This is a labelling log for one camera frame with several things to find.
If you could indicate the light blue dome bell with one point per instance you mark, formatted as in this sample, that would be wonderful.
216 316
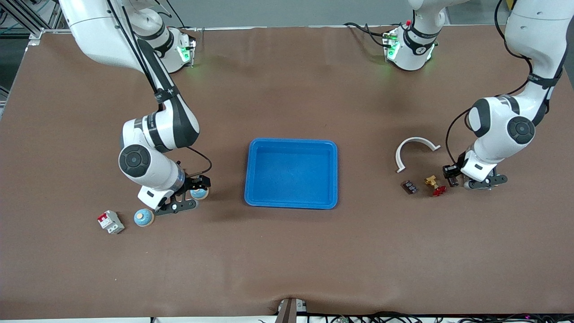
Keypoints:
143 217
199 194

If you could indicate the brown electrolytic capacitor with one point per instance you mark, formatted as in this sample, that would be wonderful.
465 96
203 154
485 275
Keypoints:
454 181
409 187

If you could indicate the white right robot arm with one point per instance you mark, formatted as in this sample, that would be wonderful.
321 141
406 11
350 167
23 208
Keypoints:
157 125

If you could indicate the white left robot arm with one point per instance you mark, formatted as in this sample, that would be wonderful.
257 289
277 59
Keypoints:
502 130

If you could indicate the blue plastic tray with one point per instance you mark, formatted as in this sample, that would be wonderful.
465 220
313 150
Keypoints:
291 175

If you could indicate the brass valve red handwheel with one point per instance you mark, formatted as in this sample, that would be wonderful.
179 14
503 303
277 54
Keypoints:
432 181

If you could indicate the white curved plastic clamp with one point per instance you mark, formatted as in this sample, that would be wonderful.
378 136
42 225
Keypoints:
416 139

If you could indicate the brown table mat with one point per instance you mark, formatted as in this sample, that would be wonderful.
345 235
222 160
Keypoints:
287 260

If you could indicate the white circuit breaker red switch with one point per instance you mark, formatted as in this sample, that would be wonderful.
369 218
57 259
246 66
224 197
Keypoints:
111 222

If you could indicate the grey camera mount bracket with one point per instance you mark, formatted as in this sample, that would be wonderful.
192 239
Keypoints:
287 314

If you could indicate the aluminium frame rails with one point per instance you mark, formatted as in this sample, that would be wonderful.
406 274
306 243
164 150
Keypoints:
33 35

